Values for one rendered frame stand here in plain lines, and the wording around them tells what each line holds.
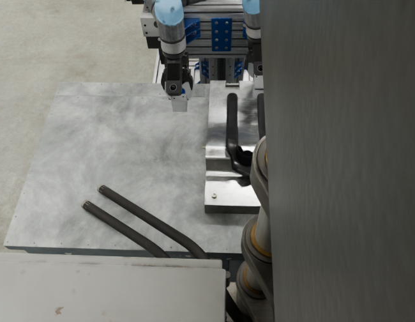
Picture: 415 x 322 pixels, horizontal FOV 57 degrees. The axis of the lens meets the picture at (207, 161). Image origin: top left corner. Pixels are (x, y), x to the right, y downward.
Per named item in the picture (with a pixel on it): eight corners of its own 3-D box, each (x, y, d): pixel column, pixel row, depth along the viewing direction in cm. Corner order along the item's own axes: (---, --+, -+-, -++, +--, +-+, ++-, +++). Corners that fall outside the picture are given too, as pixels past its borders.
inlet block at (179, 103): (175, 84, 140) (174, 73, 135) (189, 84, 139) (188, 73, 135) (172, 112, 133) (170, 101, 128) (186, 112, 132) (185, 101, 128)
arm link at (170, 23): (175, -12, 104) (187, 6, 100) (179, 22, 114) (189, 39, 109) (148, -5, 103) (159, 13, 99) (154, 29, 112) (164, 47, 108)
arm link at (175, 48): (184, 44, 108) (156, 44, 109) (185, 56, 112) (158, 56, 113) (186, 27, 112) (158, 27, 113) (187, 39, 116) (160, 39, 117)
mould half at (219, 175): (211, 96, 150) (210, 71, 139) (277, 97, 149) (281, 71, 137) (204, 213, 123) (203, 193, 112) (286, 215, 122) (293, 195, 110)
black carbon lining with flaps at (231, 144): (226, 96, 141) (226, 77, 133) (269, 97, 140) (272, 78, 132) (224, 177, 122) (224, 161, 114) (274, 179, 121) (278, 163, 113)
